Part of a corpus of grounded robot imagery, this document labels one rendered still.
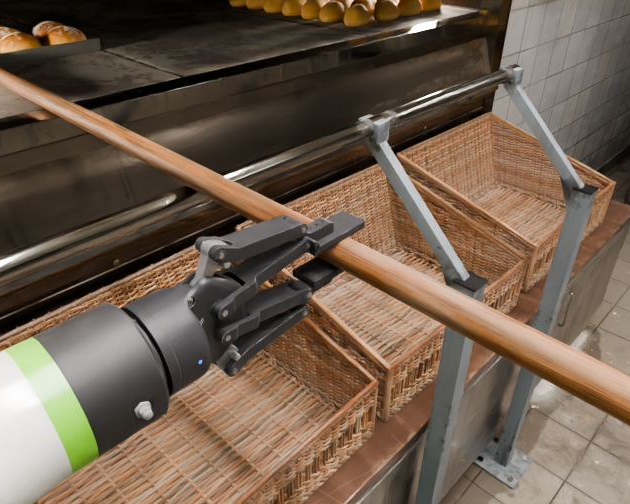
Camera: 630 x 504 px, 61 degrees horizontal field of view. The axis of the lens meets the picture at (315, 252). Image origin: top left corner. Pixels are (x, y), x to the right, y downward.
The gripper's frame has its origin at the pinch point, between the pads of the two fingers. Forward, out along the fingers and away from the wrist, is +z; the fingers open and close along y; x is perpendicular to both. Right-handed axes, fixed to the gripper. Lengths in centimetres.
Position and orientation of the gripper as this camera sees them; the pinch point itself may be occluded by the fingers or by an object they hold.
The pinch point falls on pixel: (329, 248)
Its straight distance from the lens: 51.2
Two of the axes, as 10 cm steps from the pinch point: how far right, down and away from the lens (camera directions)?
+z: 7.0, -3.9, 6.0
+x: 7.1, 3.8, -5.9
